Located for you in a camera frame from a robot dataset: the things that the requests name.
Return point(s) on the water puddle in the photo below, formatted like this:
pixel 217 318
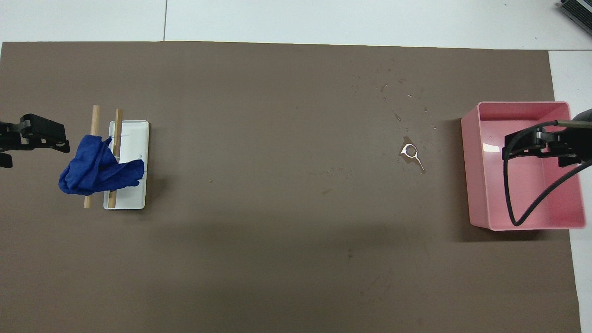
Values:
pixel 409 158

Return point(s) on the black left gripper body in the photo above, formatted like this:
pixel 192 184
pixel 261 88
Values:
pixel 9 136

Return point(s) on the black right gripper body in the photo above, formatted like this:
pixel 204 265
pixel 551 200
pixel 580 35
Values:
pixel 571 141

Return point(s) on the brown table mat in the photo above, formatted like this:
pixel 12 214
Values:
pixel 277 138

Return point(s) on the wooden rod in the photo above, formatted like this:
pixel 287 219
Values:
pixel 95 120
pixel 119 124

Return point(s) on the pink plastic bin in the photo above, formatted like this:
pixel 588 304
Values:
pixel 508 194

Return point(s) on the blue towel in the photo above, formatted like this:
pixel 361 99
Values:
pixel 92 166

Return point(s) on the white rack base tray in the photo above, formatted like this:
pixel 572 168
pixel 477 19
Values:
pixel 135 138

